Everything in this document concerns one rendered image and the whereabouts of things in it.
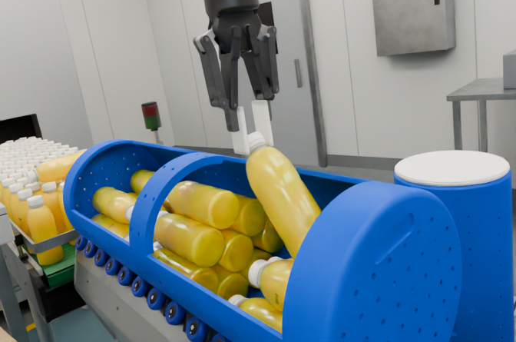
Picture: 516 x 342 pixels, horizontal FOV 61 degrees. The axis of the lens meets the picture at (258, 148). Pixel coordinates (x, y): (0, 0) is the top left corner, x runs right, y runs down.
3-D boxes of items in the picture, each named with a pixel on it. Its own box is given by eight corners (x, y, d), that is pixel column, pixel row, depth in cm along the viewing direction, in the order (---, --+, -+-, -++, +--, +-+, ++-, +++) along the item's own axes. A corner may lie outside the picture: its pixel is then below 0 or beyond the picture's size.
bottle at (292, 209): (340, 244, 57) (267, 127, 62) (294, 271, 57) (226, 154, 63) (344, 242, 63) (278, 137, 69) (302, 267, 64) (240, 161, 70)
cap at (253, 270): (275, 282, 66) (267, 279, 67) (272, 257, 65) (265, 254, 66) (255, 292, 63) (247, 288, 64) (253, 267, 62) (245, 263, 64)
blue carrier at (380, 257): (357, 488, 49) (299, 276, 40) (87, 263, 116) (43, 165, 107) (473, 327, 65) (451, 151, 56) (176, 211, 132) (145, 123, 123)
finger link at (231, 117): (234, 95, 62) (217, 99, 60) (239, 131, 63) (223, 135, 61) (228, 95, 63) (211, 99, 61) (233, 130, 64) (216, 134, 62)
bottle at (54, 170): (92, 151, 145) (33, 168, 133) (96, 171, 147) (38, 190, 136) (84, 147, 150) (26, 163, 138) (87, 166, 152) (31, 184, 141)
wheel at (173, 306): (181, 305, 80) (190, 307, 81) (170, 294, 83) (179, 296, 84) (170, 329, 79) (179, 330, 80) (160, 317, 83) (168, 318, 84)
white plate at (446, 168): (428, 146, 135) (428, 150, 136) (373, 173, 119) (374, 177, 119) (527, 155, 114) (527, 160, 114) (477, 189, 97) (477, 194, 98)
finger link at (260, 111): (250, 101, 66) (254, 99, 67) (257, 145, 68) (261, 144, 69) (263, 101, 64) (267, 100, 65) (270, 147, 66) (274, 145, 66)
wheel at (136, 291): (144, 280, 91) (153, 281, 92) (137, 270, 95) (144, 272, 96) (135, 300, 91) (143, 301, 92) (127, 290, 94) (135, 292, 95)
